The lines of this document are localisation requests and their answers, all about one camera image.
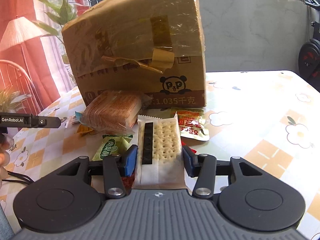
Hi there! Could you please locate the small clear candy packet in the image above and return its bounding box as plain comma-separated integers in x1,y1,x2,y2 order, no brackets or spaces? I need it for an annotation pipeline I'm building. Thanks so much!
65,112,83,126

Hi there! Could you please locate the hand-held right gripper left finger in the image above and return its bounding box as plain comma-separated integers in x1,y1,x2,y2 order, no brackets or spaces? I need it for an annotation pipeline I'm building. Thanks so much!
56,144,138,198

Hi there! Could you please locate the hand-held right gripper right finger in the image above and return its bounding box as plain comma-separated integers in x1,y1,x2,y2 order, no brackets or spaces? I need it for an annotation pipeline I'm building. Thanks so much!
182,145,264,198

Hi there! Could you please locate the brown bread packet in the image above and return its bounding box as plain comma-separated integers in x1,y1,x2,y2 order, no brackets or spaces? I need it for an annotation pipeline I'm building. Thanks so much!
79,90,147,136

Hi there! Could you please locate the printed backdrop cloth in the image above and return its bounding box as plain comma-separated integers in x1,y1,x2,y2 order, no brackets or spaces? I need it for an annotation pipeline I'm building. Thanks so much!
0,0,87,128

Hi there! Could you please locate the white cracker packet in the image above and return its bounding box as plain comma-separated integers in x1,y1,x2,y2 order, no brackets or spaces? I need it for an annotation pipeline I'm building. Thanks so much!
131,113,188,190

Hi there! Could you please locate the yellow red snack packet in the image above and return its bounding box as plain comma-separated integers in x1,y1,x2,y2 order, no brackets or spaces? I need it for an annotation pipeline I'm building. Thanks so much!
170,107,210,142

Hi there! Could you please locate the brown cardboard box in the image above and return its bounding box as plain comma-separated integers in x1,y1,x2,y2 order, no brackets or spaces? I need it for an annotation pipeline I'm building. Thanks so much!
61,0,207,109

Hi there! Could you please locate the person's left hand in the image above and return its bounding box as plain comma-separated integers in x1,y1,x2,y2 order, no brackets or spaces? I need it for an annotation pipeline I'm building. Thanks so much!
0,132,13,188

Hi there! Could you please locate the small green white packet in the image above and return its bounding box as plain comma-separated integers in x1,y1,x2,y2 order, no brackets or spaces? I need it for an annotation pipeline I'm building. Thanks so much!
91,134,134,162

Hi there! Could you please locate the gold snack packet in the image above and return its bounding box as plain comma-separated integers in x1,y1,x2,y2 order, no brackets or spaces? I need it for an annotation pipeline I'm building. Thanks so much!
76,124,94,136

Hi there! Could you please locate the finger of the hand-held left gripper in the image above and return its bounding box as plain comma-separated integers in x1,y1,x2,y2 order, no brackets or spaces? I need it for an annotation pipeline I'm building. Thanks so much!
32,116,61,129

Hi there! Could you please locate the black exercise bike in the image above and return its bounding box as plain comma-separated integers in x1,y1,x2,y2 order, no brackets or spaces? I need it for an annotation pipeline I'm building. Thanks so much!
292,0,320,93

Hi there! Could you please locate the black cable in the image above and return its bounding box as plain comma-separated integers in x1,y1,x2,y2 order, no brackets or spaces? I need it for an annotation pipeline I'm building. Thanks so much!
5,171,34,186

